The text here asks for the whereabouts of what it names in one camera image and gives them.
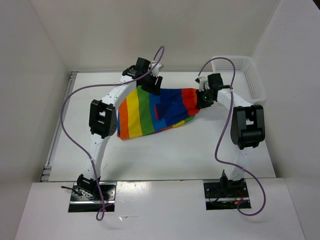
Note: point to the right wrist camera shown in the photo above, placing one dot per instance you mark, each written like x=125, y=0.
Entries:
x=203, y=83

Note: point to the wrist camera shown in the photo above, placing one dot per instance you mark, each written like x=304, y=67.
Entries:
x=203, y=83
x=156, y=68

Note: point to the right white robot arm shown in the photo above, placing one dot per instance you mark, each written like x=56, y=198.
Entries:
x=247, y=127

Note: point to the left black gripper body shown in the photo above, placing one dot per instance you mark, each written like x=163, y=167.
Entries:
x=148, y=83

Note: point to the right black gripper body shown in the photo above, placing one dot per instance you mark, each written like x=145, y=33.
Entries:
x=204, y=100

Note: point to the rainbow striped shorts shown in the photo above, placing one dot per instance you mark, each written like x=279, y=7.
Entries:
x=143, y=113

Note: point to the white plastic basket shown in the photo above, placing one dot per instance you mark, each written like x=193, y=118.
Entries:
x=247, y=82

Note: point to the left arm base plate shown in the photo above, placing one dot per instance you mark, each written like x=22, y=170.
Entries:
x=81, y=202

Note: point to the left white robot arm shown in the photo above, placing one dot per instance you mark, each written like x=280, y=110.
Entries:
x=103, y=119

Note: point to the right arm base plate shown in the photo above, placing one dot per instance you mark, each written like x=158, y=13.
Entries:
x=226, y=198

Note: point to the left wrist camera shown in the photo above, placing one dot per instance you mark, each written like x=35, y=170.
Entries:
x=156, y=68

